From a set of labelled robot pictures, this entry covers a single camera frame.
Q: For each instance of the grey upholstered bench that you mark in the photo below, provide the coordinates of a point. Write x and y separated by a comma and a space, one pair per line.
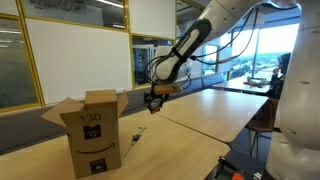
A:
33, 130

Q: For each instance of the brown chair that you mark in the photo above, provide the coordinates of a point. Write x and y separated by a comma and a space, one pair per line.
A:
263, 120

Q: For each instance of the gold wrist camera bar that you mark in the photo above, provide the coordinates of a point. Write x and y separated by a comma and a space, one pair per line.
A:
166, 89

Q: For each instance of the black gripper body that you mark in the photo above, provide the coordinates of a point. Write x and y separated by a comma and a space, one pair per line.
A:
156, 97

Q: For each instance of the seated person in black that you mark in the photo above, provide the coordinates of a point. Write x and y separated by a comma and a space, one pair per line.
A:
280, 80

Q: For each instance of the brown cardboard shipping box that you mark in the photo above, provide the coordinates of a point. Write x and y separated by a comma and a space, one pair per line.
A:
95, 143

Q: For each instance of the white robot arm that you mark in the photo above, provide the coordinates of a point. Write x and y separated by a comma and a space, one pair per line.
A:
300, 100

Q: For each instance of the black orange tool case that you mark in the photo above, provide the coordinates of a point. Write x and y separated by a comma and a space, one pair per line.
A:
240, 166

